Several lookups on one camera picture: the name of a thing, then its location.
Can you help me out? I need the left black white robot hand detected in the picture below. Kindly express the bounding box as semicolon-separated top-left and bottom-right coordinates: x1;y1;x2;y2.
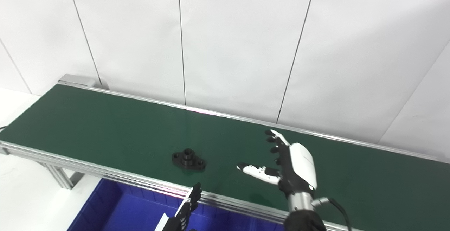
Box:
155;182;203;231

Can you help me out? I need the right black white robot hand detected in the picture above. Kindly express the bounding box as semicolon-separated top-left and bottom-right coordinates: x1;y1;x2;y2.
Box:
236;129;318;200

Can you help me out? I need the black flanged machine part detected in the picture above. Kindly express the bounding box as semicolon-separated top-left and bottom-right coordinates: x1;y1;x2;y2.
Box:
172;148;206;173

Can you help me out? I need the blue plastic bin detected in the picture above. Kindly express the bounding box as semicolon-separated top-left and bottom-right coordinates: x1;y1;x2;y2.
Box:
67;178;285;231

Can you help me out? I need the green conveyor belt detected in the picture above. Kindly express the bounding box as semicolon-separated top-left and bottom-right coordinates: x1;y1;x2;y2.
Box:
0;82;450;231

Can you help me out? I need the aluminum conveyor support leg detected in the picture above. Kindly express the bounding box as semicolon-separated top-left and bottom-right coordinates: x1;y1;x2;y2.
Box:
35;162;85;190

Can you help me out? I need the grey conveyor end cover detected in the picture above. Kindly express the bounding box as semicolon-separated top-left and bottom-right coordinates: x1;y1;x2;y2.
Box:
58;74;97;88

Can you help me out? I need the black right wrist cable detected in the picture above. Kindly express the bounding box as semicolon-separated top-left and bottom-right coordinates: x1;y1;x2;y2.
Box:
311;197;352;231

